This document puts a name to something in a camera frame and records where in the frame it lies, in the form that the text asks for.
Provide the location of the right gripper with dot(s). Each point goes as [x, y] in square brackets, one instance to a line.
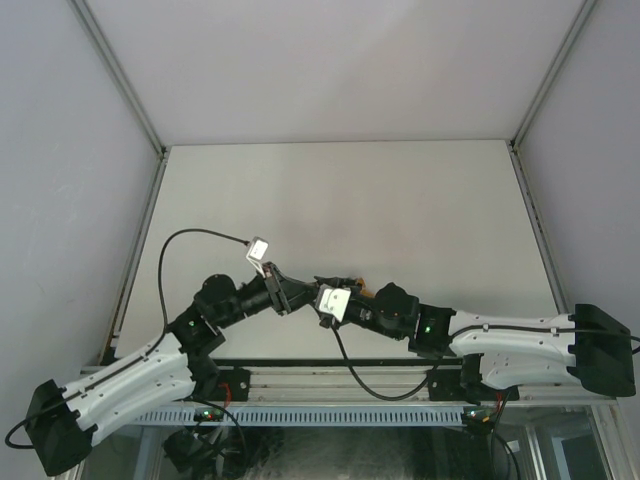
[338, 283]

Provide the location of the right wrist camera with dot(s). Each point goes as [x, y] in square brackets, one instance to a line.
[333, 301]

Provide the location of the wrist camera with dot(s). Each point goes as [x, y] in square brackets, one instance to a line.
[333, 301]
[256, 250]

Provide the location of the left aluminium frame post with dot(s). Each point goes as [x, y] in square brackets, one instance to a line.
[107, 55]

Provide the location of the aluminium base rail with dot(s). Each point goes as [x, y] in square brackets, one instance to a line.
[334, 385]

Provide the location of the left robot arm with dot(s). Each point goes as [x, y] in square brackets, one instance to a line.
[64, 423]

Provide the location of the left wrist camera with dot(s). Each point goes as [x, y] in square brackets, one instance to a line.
[256, 250]

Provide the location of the right aluminium frame post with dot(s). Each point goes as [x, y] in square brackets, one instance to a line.
[544, 89]

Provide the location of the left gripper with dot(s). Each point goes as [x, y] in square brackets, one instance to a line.
[286, 294]

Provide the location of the perforated cable tray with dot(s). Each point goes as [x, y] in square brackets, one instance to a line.
[182, 415]

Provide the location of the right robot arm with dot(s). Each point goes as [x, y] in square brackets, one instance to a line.
[586, 347]

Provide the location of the aluminium frame post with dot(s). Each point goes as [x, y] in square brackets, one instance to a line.
[107, 55]
[544, 89]

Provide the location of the orange water faucet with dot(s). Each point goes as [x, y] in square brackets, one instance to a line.
[361, 288]

